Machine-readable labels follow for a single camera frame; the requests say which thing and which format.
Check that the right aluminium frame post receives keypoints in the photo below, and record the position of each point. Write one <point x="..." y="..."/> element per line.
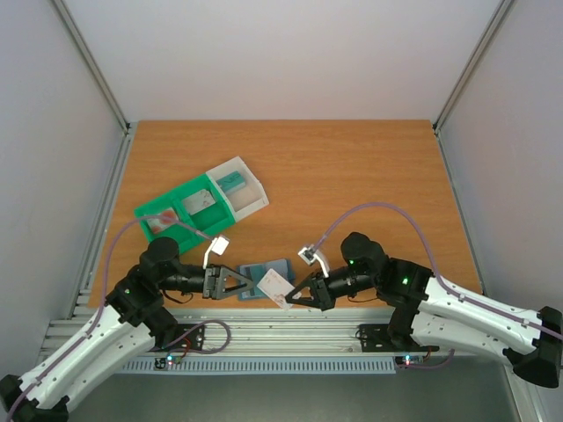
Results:
<point x="485" y="41"/>

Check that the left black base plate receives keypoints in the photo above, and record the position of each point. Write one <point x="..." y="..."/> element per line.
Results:
<point x="189" y="338"/>

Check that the grey slotted cable duct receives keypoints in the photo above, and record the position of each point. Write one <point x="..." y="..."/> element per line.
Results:
<point x="336" y="365"/>

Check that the aluminium frame post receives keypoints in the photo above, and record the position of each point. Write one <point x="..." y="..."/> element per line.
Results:
<point x="70" y="25"/>
<point x="485" y="41"/>

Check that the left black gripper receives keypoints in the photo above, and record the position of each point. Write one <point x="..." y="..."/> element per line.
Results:
<point x="213" y="290"/>

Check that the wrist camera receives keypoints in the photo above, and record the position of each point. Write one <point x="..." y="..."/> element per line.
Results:
<point x="217" y="246"/>
<point x="311" y="256"/>

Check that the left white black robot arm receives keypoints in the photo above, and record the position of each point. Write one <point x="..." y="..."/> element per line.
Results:
<point x="132" y="319"/>

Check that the white plastic bin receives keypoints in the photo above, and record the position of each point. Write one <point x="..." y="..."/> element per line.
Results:
<point x="246" y="201"/>

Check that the red patterned card in bin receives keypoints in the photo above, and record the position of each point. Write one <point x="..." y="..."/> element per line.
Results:
<point x="162" y="221"/>

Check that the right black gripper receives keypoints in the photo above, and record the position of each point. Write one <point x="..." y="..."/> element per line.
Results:
<point x="320" y="291"/>

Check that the blue card holder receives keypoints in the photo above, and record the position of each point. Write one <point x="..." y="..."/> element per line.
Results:
<point x="257" y="271"/>

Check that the teal card stack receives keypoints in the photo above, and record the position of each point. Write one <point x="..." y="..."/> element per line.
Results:
<point x="232" y="182"/>

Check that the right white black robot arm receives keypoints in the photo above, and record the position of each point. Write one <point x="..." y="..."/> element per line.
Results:
<point x="431" y="312"/>

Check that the right small circuit board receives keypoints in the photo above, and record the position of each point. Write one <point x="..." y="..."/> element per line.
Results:
<point x="409" y="360"/>

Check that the white card in middle compartment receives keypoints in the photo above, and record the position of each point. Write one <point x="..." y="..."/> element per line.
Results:
<point x="199" y="201"/>

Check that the left small circuit board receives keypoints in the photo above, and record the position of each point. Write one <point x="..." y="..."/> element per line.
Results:
<point x="165" y="363"/>

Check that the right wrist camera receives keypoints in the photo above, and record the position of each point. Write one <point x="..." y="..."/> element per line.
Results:
<point x="311" y="256"/>

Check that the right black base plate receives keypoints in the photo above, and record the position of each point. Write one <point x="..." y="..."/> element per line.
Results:
<point x="374" y="338"/>

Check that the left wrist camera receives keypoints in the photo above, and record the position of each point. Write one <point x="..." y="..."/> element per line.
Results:
<point x="217" y="246"/>

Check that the front aluminium rail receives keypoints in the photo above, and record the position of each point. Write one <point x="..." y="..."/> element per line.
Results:
<point x="295" y="332"/>

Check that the small circuit board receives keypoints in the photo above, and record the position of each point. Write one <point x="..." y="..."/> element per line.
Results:
<point x="409" y="360"/>
<point x="165" y="363"/>

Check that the green plastic bin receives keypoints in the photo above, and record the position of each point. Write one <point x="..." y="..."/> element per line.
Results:
<point x="211" y="221"/>

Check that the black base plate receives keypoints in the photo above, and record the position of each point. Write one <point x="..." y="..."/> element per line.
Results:
<point x="374" y="338"/>
<point x="189" y="338"/>

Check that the left aluminium frame post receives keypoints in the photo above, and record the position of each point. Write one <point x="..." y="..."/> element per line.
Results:
<point x="70" y="25"/>

